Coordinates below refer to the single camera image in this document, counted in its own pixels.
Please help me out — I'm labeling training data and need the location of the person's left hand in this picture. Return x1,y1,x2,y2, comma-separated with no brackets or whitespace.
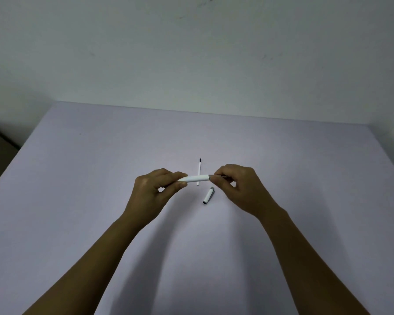
122,168,188,229

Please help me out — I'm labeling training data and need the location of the person's right hand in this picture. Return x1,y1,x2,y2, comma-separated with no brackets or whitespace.
211,164,288,222

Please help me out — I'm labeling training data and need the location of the white pen barrel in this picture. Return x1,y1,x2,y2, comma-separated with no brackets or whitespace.
178,174,229,184

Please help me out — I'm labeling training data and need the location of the person's left forearm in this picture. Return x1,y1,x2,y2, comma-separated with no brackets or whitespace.
23,216,142,315

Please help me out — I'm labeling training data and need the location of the person's right forearm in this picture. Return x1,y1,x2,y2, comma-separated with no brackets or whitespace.
259,210,371,315

